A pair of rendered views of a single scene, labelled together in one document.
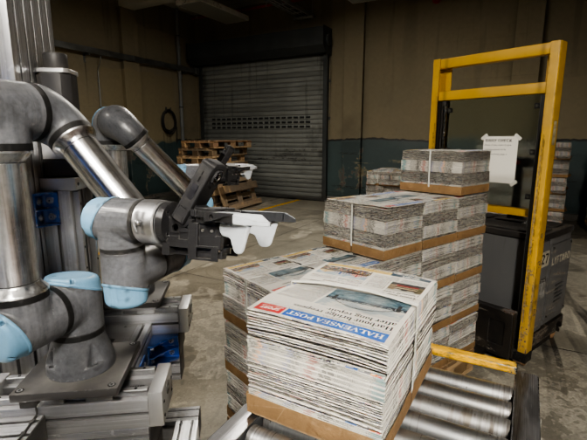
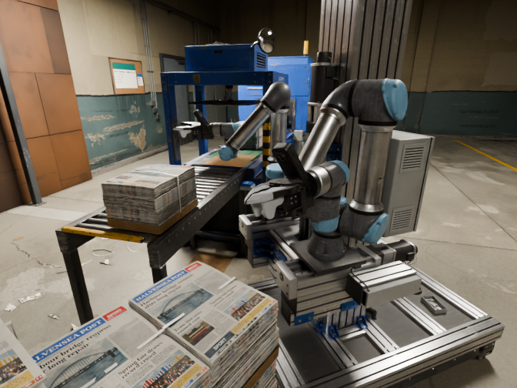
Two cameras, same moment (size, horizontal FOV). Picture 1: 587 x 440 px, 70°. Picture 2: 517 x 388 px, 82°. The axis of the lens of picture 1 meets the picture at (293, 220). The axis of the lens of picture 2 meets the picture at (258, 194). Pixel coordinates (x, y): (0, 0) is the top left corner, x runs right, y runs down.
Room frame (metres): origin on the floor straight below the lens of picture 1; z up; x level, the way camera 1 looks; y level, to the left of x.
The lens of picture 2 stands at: (2.38, 0.06, 1.44)
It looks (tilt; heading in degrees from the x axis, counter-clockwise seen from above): 20 degrees down; 166
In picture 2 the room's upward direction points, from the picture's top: straight up
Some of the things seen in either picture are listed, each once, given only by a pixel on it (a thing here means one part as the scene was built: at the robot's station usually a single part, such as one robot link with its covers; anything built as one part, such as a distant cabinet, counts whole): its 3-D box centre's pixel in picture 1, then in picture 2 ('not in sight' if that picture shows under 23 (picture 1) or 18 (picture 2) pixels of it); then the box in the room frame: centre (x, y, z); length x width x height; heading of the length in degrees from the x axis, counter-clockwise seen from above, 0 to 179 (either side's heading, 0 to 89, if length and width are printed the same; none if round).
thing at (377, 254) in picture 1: (371, 242); not in sight; (1.97, -0.38, 0.86); 0.38 x 0.29 x 0.04; 40
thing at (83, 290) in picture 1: (72, 300); (276, 177); (0.92, 0.51, 0.98); 0.13 x 0.12 x 0.14; 161
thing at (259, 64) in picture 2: not in sight; (228, 61); (-0.43, 0.47, 1.65); 0.60 x 0.45 x 0.20; 61
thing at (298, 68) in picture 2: not in sight; (286, 110); (-2.78, 1.83, 1.04); 1.51 x 1.30 x 2.07; 151
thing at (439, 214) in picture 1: (409, 217); not in sight; (2.16, -0.61, 0.95); 0.38 x 0.29 x 0.23; 38
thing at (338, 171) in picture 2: (186, 174); (328, 177); (1.68, 0.42, 1.21); 0.11 x 0.08 x 0.09; 123
